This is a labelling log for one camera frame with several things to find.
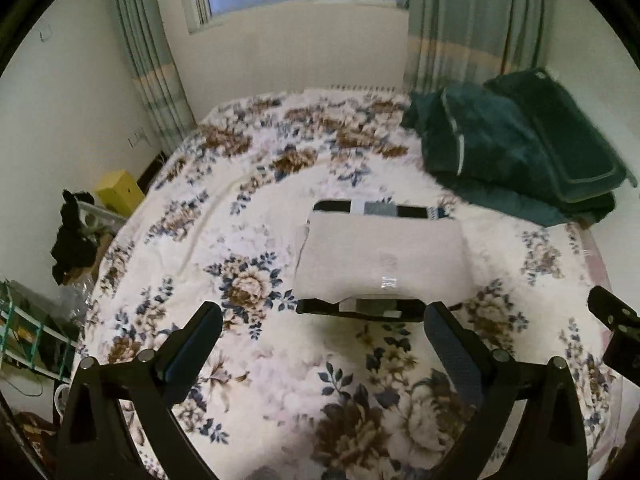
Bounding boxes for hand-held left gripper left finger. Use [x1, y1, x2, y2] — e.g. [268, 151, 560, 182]
[56, 301, 223, 480]

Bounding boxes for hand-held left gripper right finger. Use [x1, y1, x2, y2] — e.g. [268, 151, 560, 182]
[424, 301, 590, 480]

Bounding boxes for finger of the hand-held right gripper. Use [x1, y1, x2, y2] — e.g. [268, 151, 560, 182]
[587, 285, 640, 333]

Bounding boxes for beige long-sleeve shirt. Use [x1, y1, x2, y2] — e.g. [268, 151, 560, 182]
[292, 210, 476, 312]

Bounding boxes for folded striped clothes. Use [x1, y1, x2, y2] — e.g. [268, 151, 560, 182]
[295, 199, 458, 324]

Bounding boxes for floral bed blanket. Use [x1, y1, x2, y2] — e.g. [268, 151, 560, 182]
[75, 87, 626, 480]

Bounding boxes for clear plastic bag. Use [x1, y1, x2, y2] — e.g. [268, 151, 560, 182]
[59, 280, 97, 322]

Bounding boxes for green rack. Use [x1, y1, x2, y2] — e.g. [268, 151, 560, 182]
[0, 279, 79, 387]

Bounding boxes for black cloth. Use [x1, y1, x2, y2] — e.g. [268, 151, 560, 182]
[51, 189, 99, 283]

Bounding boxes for white basket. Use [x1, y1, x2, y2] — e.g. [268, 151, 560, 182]
[75, 202, 127, 237]

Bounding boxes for dark green pillow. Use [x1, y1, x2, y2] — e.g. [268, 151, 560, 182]
[482, 67, 628, 204]

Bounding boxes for yellow box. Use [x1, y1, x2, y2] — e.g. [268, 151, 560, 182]
[95, 171, 137, 214]

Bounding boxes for dark green folded quilt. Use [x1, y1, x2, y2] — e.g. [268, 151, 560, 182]
[400, 82, 617, 227]

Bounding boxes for green curtain with narrow folds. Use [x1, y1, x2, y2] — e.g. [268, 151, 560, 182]
[111, 0, 197, 148]

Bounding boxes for green curtain with wide folds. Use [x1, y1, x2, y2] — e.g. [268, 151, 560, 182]
[402, 0, 551, 96]

